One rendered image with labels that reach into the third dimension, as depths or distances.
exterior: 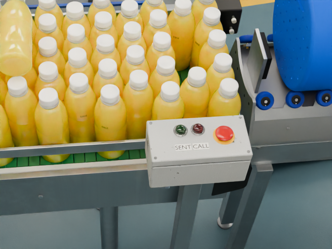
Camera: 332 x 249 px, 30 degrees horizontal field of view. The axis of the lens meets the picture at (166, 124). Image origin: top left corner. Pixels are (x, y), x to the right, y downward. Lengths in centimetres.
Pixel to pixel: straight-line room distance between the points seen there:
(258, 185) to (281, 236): 60
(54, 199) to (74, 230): 85
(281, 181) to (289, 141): 95
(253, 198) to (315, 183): 69
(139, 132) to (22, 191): 30
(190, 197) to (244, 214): 62
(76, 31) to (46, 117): 22
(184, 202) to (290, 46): 44
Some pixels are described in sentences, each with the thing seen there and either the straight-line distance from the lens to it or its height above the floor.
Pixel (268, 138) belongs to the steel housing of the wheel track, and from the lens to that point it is 157.
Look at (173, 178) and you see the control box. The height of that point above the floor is 103.
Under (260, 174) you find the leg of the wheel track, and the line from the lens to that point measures 179.
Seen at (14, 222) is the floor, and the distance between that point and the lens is 240.
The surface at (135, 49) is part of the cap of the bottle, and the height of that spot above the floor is 110.
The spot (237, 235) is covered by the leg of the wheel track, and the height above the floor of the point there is 23.
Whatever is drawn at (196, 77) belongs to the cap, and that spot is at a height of 110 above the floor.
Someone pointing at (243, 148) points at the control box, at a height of 110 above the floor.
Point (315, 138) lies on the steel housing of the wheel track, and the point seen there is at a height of 84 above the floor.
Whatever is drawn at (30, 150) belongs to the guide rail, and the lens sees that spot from 137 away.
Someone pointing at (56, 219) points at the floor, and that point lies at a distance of 238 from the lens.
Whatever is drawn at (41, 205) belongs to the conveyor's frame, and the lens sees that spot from 153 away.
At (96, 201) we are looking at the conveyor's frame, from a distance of 153.
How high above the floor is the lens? 210
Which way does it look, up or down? 53 degrees down
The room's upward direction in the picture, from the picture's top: 6 degrees clockwise
